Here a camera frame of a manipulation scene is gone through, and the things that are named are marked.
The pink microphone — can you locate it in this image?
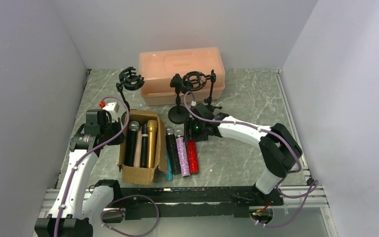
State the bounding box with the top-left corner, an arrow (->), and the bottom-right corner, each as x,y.
133,130 -> 142,167

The purple glitter microphone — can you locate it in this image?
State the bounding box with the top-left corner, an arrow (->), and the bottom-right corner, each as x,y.
175,130 -> 190,178

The red glitter microphone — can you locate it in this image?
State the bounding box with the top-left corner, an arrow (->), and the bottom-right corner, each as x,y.
187,141 -> 199,175

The pink plastic storage box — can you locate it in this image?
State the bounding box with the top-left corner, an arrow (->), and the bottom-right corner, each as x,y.
139,47 -> 226,106

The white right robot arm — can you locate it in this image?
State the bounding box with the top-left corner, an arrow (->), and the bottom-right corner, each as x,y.
185,103 -> 303,195

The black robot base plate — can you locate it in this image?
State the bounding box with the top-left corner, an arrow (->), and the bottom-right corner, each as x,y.
107,186 -> 284,220

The black shock mount round-base stand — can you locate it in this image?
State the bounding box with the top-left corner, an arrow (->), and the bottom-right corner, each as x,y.
116,67 -> 145,111

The black silver-head microphone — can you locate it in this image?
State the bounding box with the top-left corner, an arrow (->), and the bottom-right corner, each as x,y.
123,121 -> 140,167

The brown cardboard box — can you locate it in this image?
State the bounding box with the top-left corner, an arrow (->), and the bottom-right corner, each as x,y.
118,110 -> 167,185

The black clip round-base stand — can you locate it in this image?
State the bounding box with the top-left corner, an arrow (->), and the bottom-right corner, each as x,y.
168,74 -> 189,124

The black glitter microphone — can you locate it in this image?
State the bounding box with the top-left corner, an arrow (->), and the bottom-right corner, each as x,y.
166,126 -> 181,175

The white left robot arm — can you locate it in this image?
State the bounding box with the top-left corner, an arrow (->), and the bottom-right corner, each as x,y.
35,109 -> 124,237

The slim black microphone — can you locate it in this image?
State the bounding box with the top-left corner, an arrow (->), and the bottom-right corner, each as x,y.
140,122 -> 148,168

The black tripod shock mount stand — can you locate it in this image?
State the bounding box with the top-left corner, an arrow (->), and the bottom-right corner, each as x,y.
181,69 -> 226,112

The blue plastic microphone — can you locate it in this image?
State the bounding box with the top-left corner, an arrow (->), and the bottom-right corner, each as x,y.
166,151 -> 173,181

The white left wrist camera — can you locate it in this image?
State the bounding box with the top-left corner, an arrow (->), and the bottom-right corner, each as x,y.
102,102 -> 119,122

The gold microphone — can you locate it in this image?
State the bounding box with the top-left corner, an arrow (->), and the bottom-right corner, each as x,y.
147,120 -> 157,168

